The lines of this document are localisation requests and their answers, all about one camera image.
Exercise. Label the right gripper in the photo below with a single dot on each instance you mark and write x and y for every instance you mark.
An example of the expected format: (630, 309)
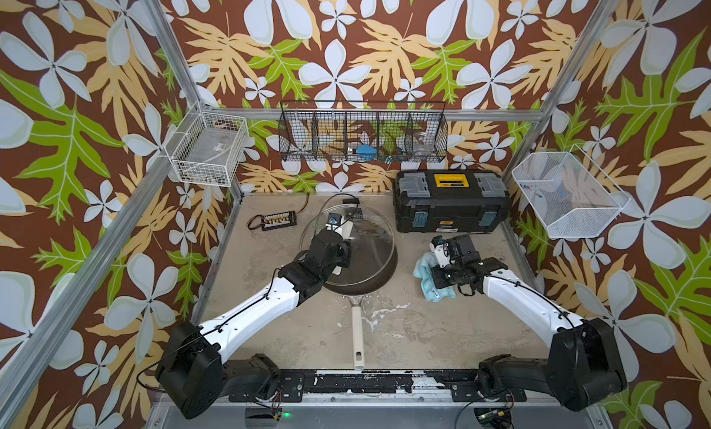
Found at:
(437, 279)

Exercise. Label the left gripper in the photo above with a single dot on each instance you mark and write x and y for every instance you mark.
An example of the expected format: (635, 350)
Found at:
(343, 250)

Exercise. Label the light blue cloth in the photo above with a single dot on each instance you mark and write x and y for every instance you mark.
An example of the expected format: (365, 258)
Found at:
(424, 271)

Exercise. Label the glass pot lid cream handle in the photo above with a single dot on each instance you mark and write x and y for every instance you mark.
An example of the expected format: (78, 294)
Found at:
(374, 255)

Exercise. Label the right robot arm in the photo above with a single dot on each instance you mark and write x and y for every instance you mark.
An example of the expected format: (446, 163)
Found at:
(583, 365)

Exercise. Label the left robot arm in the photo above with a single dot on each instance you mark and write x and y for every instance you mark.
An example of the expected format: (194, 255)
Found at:
(197, 368)

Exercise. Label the black toolbox yellow label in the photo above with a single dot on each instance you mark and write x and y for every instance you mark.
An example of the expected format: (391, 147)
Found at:
(450, 201)

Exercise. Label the blue object in basket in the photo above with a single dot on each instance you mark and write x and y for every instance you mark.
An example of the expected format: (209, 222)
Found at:
(366, 153)

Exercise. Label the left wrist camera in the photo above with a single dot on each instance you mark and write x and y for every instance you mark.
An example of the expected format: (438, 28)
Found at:
(342, 225)

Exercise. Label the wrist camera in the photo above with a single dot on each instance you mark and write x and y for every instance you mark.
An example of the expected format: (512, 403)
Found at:
(342, 225)
(440, 247)

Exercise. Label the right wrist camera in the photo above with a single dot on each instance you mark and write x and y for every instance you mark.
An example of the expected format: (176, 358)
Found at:
(440, 247)

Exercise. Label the dark frying pan cream handle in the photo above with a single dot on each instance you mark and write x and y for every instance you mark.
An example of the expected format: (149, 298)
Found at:
(359, 361)

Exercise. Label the black charger board with cables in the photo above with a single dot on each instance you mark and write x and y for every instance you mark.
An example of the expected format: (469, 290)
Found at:
(275, 221)

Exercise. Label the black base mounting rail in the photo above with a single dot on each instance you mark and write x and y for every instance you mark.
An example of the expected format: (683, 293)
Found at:
(459, 385)

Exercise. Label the black wire wall basket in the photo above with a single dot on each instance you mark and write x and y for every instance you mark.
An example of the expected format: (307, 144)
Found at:
(401, 131)

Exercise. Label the white wire basket right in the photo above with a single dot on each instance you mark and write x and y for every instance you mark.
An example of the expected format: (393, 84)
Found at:
(570, 193)

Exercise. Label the white wire basket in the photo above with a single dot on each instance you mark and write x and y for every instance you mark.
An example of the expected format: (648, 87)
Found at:
(570, 193)
(206, 147)

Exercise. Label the white wire basket left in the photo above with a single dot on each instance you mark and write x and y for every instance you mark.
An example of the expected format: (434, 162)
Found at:
(206, 147)

